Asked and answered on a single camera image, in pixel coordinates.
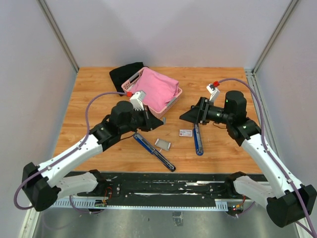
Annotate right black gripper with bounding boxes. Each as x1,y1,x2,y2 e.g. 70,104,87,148
180,97,232,125

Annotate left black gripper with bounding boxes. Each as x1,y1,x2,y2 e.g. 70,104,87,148
120,105,164,134

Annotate red staple box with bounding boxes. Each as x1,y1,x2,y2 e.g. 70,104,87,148
179,129,193,137

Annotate silver staple strips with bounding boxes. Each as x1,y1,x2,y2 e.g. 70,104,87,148
155,138,171,151

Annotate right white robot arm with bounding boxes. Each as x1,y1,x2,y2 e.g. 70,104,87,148
179,90,317,228

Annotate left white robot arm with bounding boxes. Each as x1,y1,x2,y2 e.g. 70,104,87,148
18,101,163,212

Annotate pink folded cloth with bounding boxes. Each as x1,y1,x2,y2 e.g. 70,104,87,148
130,67,179,112

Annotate pink plastic basket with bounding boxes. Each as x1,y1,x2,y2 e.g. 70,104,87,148
121,67,182,118

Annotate black folded cloth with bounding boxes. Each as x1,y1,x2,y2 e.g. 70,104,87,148
109,62,145,93

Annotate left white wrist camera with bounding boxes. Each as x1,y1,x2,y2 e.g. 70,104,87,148
129,90,146,111

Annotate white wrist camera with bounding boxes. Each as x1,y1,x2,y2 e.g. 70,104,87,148
129,90,146,111
206,81,220,103

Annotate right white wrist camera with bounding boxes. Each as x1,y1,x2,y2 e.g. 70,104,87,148
206,81,220,103

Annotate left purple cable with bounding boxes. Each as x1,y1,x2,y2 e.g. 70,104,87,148
13,91,132,215

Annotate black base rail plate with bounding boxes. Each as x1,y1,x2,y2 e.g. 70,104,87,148
77,172,244,209

